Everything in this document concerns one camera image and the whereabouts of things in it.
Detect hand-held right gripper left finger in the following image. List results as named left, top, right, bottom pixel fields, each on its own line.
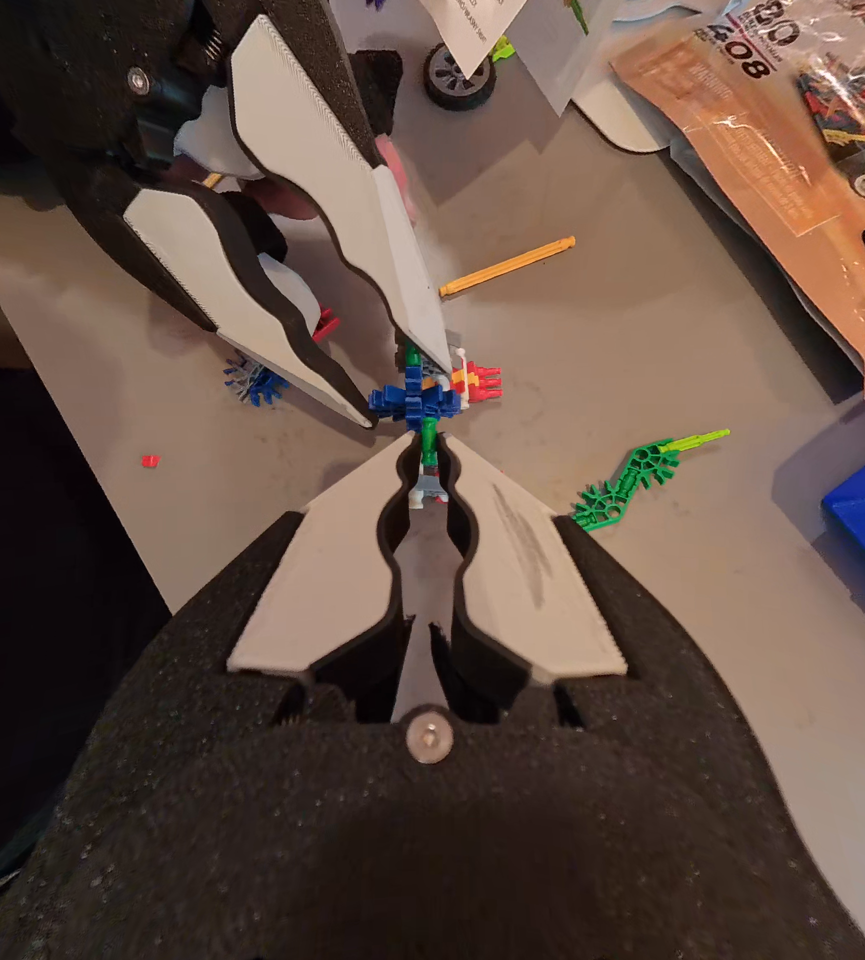
left=227, top=431, right=416, bottom=680

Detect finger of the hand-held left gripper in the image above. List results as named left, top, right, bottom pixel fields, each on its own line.
left=228, top=13, right=454, bottom=374
left=122, top=187, right=379, bottom=430

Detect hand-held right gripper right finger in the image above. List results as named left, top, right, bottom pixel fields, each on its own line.
left=438, top=433, right=630, bottom=689

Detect green toy connector chain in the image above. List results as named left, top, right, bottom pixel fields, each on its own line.
left=571, top=428, right=733, bottom=534

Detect multicoloured construction toy model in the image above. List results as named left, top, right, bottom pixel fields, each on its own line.
left=367, top=341, right=505, bottom=513

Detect person's left hand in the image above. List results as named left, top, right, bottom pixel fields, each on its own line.
left=251, top=136, right=420, bottom=226

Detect blue and grey snowflake connectors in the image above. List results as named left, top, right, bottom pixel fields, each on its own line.
left=224, top=352, right=290, bottom=408

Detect black toy wheel assembly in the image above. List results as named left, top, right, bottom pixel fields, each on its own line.
left=422, top=33, right=517, bottom=114

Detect long yellow rod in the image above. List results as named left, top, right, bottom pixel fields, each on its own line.
left=437, top=235, right=578, bottom=300

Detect white instruction booklet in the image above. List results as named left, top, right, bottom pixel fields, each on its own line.
left=521, top=0, right=617, bottom=119

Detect person's dark pants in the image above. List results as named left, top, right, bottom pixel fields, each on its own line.
left=0, top=366, right=173, bottom=909

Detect orange toy package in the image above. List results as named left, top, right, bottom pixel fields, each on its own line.
left=610, top=0, right=865, bottom=401

